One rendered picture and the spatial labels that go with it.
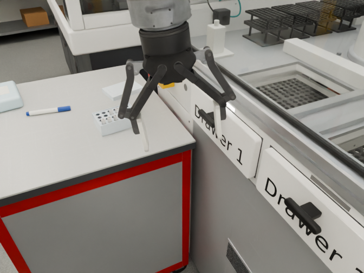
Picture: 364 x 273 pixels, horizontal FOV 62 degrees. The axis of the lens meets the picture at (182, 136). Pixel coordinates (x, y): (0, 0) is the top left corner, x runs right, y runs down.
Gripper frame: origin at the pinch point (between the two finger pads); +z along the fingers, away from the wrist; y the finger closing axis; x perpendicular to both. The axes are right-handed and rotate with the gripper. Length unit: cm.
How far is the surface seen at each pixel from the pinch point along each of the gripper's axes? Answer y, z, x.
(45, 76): -124, 68, 245
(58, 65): -118, 67, 271
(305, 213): 17.5, 8.6, -14.7
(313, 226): 17.8, 8.7, -17.2
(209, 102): 8.0, 4.7, 20.1
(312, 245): 19.5, 17.2, -14.9
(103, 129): -22.7, 13.5, 30.6
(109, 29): -24, -1, 89
